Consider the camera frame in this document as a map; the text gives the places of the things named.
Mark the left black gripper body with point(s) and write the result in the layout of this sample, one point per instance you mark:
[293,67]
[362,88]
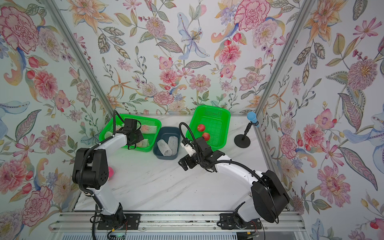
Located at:
[137,137]

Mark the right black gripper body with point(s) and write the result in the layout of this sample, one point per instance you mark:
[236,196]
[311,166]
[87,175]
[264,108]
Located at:
[200,160]

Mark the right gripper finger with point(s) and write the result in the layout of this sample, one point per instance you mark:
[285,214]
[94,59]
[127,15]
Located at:
[183,163]
[193,159]

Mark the red apple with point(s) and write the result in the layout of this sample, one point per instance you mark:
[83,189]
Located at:
[206,136]
[201,128]

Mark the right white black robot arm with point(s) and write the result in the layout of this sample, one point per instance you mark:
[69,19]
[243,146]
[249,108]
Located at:
[269,197]

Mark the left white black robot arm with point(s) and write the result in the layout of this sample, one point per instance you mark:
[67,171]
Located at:
[91,169]

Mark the left green plastic basket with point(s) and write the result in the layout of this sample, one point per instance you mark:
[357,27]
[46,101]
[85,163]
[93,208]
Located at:
[144,121]

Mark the green plastic basket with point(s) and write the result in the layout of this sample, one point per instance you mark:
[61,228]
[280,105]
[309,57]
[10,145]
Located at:
[217,122]
[144,121]

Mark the right green plastic basket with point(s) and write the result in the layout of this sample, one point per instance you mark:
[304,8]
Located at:
[217,122]

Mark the blue microphone on black stand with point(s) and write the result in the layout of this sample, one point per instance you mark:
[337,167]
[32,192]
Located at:
[242,140]

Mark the pink plush toy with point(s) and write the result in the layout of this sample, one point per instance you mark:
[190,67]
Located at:
[111,172]

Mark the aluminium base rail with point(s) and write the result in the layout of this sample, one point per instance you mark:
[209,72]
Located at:
[192,221]

